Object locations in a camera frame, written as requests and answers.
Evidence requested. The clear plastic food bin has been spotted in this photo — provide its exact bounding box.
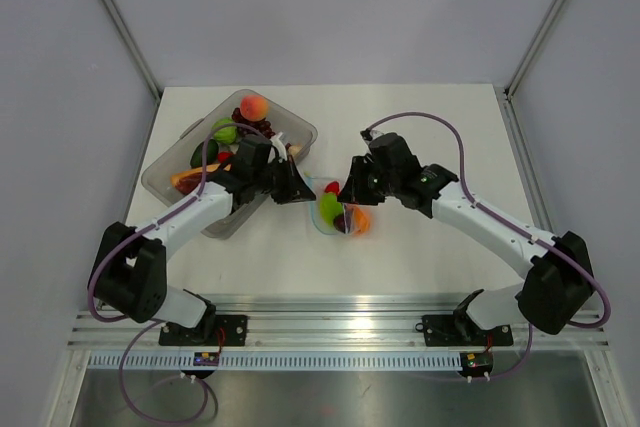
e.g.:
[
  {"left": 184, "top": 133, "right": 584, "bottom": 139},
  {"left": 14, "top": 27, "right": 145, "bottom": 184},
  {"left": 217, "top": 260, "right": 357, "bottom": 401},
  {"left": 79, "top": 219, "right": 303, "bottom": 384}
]
[{"left": 139, "top": 89, "right": 318, "bottom": 240}]

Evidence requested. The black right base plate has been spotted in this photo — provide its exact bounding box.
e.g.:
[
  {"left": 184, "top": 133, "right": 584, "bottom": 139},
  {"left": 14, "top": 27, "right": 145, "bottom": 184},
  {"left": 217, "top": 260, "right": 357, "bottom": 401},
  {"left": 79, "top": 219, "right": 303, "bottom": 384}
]
[{"left": 414, "top": 314, "right": 514, "bottom": 347}]

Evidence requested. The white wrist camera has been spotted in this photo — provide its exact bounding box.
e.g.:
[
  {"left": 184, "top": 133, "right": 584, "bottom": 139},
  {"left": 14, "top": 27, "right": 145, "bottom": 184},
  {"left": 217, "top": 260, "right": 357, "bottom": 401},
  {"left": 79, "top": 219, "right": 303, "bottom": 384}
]
[
  {"left": 270, "top": 132, "right": 289, "bottom": 162},
  {"left": 360, "top": 129, "right": 384, "bottom": 144}
]

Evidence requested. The orange fruit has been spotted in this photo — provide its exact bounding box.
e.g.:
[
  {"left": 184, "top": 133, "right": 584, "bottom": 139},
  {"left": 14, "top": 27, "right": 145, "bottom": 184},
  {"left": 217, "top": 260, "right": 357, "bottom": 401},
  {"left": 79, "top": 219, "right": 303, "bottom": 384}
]
[{"left": 351, "top": 205, "right": 371, "bottom": 235}]

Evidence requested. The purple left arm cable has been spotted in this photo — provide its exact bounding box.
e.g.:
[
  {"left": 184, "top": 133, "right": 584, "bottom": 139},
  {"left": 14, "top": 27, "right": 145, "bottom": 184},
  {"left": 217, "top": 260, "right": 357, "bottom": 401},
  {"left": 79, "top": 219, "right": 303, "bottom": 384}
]
[{"left": 87, "top": 121, "right": 274, "bottom": 423}]

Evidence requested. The purple grape bunch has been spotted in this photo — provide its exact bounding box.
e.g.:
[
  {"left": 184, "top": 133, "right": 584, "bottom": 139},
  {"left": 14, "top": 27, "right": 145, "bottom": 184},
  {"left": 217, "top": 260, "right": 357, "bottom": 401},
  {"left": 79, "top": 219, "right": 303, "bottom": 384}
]
[{"left": 231, "top": 107, "right": 275, "bottom": 138}]

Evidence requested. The right aluminium frame post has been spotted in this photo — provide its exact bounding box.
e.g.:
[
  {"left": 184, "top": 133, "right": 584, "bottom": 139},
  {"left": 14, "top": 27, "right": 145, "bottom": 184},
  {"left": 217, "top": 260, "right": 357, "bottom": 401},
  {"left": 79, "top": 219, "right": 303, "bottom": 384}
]
[{"left": 502, "top": 0, "right": 599, "bottom": 98}]

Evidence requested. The clear zip top bag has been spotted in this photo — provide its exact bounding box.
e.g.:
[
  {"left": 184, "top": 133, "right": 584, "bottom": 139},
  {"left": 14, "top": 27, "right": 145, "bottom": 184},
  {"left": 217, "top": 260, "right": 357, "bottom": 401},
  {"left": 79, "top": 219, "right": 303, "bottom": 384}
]
[{"left": 304, "top": 173, "right": 373, "bottom": 236}]

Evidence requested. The dark purple plum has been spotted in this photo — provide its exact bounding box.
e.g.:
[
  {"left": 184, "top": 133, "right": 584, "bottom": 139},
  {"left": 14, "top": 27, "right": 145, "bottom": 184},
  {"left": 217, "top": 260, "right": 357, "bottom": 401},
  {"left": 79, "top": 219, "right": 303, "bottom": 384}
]
[{"left": 333, "top": 214, "right": 352, "bottom": 234}]

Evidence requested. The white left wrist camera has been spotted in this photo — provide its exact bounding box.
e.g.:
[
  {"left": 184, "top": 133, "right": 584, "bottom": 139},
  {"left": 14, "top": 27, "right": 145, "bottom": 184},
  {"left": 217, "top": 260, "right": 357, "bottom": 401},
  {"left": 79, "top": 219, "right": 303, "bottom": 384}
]
[{"left": 270, "top": 132, "right": 289, "bottom": 162}]

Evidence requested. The white slotted cable duct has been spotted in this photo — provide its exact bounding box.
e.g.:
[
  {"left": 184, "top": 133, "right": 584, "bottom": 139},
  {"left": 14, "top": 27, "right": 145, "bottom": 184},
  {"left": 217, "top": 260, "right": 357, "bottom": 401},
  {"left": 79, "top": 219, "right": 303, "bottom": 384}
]
[{"left": 88, "top": 351, "right": 462, "bottom": 372}]

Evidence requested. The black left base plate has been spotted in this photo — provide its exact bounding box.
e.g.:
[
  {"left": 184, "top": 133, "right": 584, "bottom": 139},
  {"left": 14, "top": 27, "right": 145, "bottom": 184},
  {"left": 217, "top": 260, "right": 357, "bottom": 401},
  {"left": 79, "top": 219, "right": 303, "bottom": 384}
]
[{"left": 158, "top": 314, "right": 249, "bottom": 347}]

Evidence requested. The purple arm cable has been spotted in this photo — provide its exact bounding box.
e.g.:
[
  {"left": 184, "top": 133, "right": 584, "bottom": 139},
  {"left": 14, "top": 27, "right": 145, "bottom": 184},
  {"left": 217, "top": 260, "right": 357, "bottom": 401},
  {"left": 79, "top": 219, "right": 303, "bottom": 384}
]
[
  {"left": 87, "top": 121, "right": 274, "bottom": 423},
  {"left": 362, "top": 112, "right": 612, "bottom": 382}
]

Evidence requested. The green avocado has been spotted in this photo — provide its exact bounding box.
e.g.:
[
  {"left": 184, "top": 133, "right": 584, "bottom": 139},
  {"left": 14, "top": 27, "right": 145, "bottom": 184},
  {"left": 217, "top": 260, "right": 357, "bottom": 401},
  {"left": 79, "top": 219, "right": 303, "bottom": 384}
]
[{"left": 189, "top": 140, "right": 219, "bottom": 169}]

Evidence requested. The red chili pepper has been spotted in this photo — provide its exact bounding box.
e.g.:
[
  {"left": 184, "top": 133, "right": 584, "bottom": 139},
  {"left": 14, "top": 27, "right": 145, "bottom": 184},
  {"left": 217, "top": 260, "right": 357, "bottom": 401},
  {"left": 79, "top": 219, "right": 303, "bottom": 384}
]
[{"left": 217, "top": 151, "right": 234, "bottom": 164}]

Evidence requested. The red apple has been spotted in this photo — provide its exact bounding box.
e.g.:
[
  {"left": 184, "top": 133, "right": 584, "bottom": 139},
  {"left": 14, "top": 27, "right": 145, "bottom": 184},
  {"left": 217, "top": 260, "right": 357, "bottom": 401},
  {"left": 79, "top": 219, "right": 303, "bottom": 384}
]
[{"left": 324, "top": 181, "right": 340, "bottom": 195}]

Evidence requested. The left aluminium frame post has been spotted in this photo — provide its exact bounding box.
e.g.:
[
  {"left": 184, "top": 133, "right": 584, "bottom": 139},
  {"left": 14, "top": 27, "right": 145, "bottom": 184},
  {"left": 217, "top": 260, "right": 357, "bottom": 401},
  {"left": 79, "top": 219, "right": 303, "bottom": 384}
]
[{"left": 69, "top": 0, "right": 164, "bottom": 103}]

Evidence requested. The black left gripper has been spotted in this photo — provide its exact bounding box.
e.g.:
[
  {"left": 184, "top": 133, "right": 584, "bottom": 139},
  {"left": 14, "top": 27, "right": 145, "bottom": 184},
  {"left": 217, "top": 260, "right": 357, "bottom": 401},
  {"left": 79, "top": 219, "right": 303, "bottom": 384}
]
[{"left": 252, "top": 155, "right": 316, "bottom": 205}]

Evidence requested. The green lime fruit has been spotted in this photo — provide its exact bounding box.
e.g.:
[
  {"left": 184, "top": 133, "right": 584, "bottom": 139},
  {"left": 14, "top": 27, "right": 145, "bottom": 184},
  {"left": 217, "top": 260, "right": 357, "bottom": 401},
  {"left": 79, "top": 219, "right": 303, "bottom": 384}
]
[{"left": 318, "top": 193, "right": 343, "bottom": 227}]

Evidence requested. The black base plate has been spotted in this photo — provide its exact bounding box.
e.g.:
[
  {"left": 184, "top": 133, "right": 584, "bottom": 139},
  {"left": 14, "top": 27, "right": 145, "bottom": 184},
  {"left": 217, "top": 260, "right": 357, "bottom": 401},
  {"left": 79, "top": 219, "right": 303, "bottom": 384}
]
[
  {"left": 414, "top": 314, "right": 514, "bottom": 347},
  {"left": 158, "top": 314, "right": 249, "bottom": 347}
]

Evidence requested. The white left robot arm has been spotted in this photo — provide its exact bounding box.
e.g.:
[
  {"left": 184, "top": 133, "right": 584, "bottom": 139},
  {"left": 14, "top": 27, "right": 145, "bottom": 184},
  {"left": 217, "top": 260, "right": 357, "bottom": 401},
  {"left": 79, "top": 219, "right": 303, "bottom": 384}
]
[{"left": 87, "top": 135, "right": 316, "bottom": 345}]

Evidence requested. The aluminium frame post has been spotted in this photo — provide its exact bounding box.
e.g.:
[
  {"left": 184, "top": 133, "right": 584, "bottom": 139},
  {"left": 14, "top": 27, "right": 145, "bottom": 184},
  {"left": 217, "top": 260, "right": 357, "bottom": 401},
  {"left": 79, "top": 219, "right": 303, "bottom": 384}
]
[
  {"left": 69, "top": 0, "right": 164, "bottom": 103},
  {"left": 502, "top": 0, "right": 599, "bottom": 98}
]

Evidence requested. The peach fruit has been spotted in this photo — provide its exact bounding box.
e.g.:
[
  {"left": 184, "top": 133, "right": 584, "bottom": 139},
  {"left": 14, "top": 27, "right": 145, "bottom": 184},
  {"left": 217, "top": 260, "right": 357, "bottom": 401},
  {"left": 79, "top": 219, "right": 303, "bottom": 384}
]
[{"left": 240, "top": 94, "right": 269, "bottom": 122}]

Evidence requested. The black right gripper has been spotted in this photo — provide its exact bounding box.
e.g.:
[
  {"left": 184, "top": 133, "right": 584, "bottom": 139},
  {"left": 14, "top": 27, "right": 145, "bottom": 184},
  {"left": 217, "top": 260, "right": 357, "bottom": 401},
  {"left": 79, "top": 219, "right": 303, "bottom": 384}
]
[{"left": 338, "top": 155, "right": 400, "bottom": 206}]

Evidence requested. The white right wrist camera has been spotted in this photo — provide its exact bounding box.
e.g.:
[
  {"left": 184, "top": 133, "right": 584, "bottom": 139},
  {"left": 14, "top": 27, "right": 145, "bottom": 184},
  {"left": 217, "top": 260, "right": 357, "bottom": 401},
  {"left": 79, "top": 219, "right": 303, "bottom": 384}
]
[{"left": 360, "top": 129, "right": 384, "bottom": 144}]

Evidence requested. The aluminium mounting rail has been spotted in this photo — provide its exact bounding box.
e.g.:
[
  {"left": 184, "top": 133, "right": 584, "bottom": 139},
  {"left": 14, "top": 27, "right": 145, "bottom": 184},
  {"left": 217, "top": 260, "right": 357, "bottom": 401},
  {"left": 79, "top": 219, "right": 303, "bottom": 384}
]
[{"left": 66, "top": 293, "right": 610, "bottom": 352}]

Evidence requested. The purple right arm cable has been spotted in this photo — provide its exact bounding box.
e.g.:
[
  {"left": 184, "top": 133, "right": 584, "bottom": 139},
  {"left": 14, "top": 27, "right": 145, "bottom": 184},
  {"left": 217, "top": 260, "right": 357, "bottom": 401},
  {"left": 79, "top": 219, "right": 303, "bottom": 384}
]
[{"left": 362, "top": 112, "right": 612, "bottom": 382}]

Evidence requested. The raw steak slice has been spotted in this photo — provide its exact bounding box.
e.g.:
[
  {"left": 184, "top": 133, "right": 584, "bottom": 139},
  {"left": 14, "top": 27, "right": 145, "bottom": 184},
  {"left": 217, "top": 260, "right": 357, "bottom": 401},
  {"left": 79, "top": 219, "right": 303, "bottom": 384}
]
[{"left": 170, "top": 163, "right": 231, "bottom": 195}]

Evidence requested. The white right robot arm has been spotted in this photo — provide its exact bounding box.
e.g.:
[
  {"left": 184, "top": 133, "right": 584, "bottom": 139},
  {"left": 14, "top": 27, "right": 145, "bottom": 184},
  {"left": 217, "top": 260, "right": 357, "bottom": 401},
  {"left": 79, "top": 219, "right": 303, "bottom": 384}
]
[{"left": 338, "top": 129, "right": 595, "bottom": 343}]

